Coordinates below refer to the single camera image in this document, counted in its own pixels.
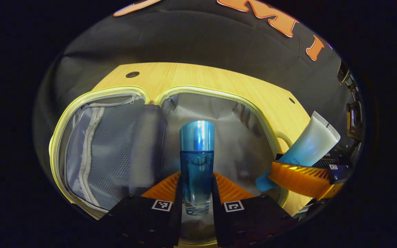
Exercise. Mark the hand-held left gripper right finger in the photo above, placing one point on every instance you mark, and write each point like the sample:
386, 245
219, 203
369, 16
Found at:
218, 217

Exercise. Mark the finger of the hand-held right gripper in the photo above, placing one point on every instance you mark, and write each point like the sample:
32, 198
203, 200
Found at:
298, 179
324, 163

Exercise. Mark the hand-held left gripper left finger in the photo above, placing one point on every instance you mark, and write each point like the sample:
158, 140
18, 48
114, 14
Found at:
177, 213

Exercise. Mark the white and blue tube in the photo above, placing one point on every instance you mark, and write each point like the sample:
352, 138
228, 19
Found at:
314, 141

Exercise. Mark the blue glass bottle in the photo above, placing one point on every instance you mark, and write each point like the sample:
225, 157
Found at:
197, 155

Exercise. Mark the black tripod mount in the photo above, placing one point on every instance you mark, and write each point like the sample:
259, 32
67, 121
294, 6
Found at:
355, 113

